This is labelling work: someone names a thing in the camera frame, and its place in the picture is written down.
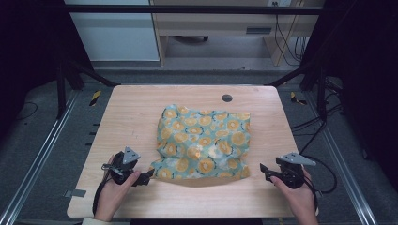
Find light wooden desk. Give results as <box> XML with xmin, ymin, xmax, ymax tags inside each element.
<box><xmin>149</xmin><ymin>0</ymin><xmax>325</xmax><ymax>68</ymax></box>

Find black looped floor cable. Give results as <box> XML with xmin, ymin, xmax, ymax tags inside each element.
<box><xmin>300</xmin><ymin>155</ymin><xmax>339</xmax><ymax>195</ymax></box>

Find thin black floor cable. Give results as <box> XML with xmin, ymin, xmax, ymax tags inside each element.
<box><xmin>16</xmin><ymin>100</ymin><xmax>39</xmax><ymax>122</ymax></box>

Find teal orange-print cloth bag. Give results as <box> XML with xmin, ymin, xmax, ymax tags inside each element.
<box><xmin>149</xmin><ymin>104</ymin><xmax>252</xmax><ymax>181</ymax></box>

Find white cabinet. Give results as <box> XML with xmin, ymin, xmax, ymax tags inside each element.
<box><xmin>63</xmin><ymin>0</ymin><xmax>161</xmax><ymax>62</ymax></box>

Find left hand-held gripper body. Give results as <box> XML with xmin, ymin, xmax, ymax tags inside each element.
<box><xmin>101</xmin><ymin>146</ymin><xmax>142</xmax><ymax>186</ymax></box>

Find yellow-handled tool right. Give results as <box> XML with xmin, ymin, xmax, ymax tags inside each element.
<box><xmin>289</xmin><ymin>91</ymin><xmax>308</xmax><ymax>107</ymax></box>

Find black hanging desk cables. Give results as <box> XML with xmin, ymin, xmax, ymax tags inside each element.
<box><xmin>273</xmin><ymin>13</ymin><xmax>310</xmax><ymax>68</ymax></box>

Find bundle of black floor cables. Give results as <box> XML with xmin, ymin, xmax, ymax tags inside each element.
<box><xmin>290</xmin><ymin>78</ymin><xmax>344</xmax><ymax>155</ymax></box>

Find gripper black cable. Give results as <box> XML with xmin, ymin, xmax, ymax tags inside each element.
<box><xmin>301</xmin><ymin>173</ymin><xmax>319</xmax><ymax>214</ymax></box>
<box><xmin>91</xmin><ymin>176</ymin><xmax>111</xmax><ymax>217</ymax></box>

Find person's left hand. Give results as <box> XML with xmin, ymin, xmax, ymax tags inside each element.
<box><xmin>93</xmin><ymin>155</ymin><xmax>142</xmax><ymax>222</ymax></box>

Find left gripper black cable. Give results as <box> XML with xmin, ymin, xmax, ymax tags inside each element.
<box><xmin>91</xmin><ymin>176</ymin><xmax>111</xmax><ymax>217</ymax></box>

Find black metal frame stand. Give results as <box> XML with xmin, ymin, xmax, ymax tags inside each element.
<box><xmin>265</xmin><ymin>60</ymin><xmax>329</xmax><ymax>122</ymax></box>
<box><xmin>55</xmin><ymin>58</ymin><xmax>122</xmax><ymax>120</ymax></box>

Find person's right hand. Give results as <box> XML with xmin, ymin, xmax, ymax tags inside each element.
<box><xmin>269</xmin><ymin>169</ymin><xmax>320</xmax><ymax>220</ymax></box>

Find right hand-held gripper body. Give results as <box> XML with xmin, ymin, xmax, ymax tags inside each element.
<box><xmin>275</xmin><ymin>152</ymin><xmax>317</xmax><ymax>190</ymax></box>

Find yellow black striped tape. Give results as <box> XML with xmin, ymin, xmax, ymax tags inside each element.
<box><xmin>88</xmin><ymin>89</ymin><xmax>103</xmax><ymax>107</ymax></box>

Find black horizontal frame bar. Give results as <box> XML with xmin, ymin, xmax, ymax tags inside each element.
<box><xmin>64</xmin><ymin>4</ymin><xmax>324</xmax><ymax>16</ymax></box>

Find grey tape piece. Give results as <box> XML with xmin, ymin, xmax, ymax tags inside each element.
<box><xmin>63</xmin><ymin>188</ymin><xmax>87</xmax><ymax>199</ymax></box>

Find black curtain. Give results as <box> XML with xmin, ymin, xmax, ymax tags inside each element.
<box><xmin>0</xmin><ymin>0</ymin><xmax>94</xmax><ymax>140</ymax></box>
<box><xmin>299</xmin><ymin>0</ymin><xmax>398</xmax><ymax>188</ymax></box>

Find aluminium floor rail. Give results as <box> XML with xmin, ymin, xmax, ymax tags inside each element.
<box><xmin>0</xmin><ymin>89</ymin><xmax>80</xmax><ymax>225</ymax></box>
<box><xmin>303</xmin><ymin>91</ymin><xmax>379</xmax><ymax>225</ymax></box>

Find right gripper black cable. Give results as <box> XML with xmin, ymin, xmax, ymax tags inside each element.
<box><xmin>301</xmin><ymin>173</ymin><xmax>319</xmax><ymax>214</ymax></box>

